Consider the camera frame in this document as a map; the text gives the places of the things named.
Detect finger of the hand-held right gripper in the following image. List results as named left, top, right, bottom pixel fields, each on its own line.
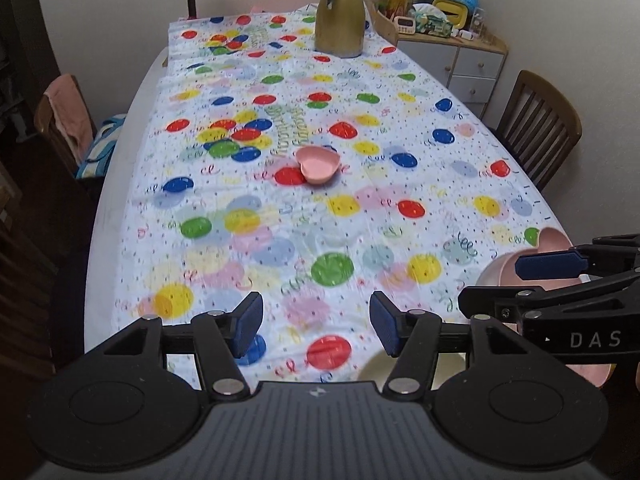
left=516, top=232, right=640, bottom=282
left=457, top=269, right=640, bottom=325

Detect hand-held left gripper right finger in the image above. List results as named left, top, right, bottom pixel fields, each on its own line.
left=369, top=291, right=523, bottom=397

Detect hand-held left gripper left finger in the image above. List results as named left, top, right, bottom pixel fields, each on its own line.
left=100, top=291, right=265, bottom=401

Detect pink bowl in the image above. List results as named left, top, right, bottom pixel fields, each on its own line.
left=475, top=227, right=617, bottom=387

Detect pink heart-shaped dish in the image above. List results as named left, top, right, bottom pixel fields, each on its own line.
left=296, top=145, right=342, bottom=186

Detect dark wooden slatted chair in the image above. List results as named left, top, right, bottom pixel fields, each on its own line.
left=492, top=70, right=584, bottom=192

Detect balloon printed tablecloth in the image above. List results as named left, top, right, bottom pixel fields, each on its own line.
left=112, top=0, right=576, bottom=391

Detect white drawer cabinet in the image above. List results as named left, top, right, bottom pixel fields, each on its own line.
left=397, top=35, right=510, bottom=122

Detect blue striped bag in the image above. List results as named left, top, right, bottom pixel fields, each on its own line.
left=75, top=114, right=128, bottom=181

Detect yellow storage box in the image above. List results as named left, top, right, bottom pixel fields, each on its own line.
left=432, top=0, right=474, bottom=32

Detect green tissue box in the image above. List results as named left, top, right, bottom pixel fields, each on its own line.
left=412, top=4, right=452, bottom=37

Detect wooden chair with towel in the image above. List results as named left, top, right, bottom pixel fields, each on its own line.
left=34, top=74, right=99, bottom=173

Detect pink towel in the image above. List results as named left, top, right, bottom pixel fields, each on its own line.
left=44, top=74, right=97, bottom=158

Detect wooden desktop organizer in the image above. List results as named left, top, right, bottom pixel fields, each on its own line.
left=366, top=0, right=399, bottom=45

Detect gold thermos jug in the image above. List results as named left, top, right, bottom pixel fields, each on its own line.
left=313, top=0, right=365, bottom=59

